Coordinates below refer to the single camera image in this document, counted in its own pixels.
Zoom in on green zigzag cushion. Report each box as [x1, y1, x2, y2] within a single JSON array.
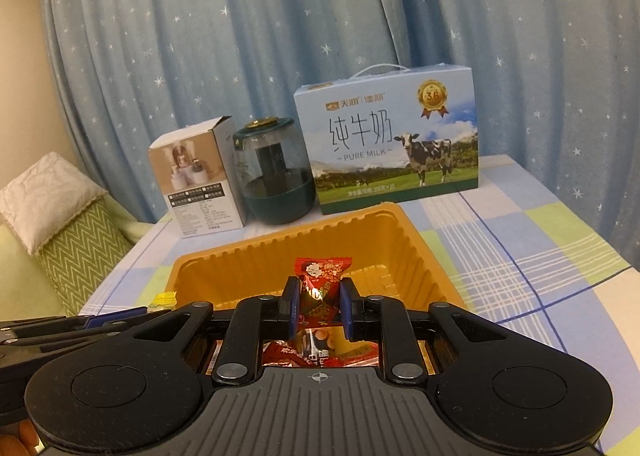
[[37, 196, 137, 318]]

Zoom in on blue milk carton box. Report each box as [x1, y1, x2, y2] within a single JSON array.
[[292, 65, 481, 216]]

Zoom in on checkered tablecloth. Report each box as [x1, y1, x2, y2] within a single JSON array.
[[80, 155, 640, 456]]

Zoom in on small dark red candy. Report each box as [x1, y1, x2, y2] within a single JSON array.
[[292, 256, 354, 333]]

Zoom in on person's left hand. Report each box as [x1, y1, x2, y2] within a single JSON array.
[[0, 417, 44, 456]]

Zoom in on large red snack packet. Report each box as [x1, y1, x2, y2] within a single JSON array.
[[262, 328, 347, 370]]

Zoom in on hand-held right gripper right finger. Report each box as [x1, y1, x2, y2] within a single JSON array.
[[338, 278, 512, 385]]

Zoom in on white product box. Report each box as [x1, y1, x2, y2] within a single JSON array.
[[148, 115, 247, 241]]

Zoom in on orange plastic tray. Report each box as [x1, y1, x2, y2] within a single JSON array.
[[165, 203, 469, 378]]

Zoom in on dark green glass jar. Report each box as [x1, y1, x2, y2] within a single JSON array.
[[232, 115, 317, 226]]

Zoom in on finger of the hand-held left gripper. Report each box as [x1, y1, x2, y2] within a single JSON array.
[[0, 325, 123, 355], [0, 307, 151, 335]]

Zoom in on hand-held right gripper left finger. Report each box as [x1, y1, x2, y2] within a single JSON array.
[[129, 276, 302, 387]]

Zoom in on yellow candy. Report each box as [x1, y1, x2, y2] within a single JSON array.
[[149, 289, 179, 310]]

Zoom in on light green sofa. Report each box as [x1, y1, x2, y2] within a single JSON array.
[[0, 220, 157, 323]]

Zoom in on blue star curtain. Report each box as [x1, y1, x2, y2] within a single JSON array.
[[39, 0, 640, 257]]

